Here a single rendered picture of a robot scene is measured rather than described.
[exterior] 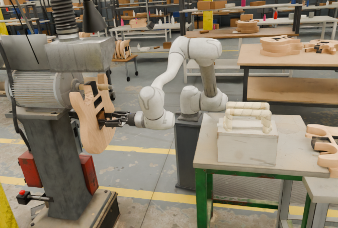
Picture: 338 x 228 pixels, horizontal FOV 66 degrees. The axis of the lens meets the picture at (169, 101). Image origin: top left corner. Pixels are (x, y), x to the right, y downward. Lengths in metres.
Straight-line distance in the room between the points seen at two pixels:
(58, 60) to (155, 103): 0.54
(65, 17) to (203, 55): 0.81
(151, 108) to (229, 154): 0.44
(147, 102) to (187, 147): 1.16
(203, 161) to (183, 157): 1.04
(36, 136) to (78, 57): 0.66
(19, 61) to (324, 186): 1.64
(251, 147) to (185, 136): 1.04
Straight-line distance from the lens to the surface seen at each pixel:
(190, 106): 2.17
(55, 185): 2.00
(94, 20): 1.50
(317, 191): 1.34
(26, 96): 1.69
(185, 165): 2.44
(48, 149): 1.83
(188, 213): 2.39
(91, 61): 1.33
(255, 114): 1.23
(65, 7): 1.39
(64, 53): 1.39
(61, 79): 1.54
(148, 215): 2.42
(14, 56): 1.69
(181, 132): 2.25
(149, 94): 1.21
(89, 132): 1.42
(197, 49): 1.65
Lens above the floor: 1.73
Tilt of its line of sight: 23 degrees down
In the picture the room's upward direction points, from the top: 4 degrees counter-clockwise
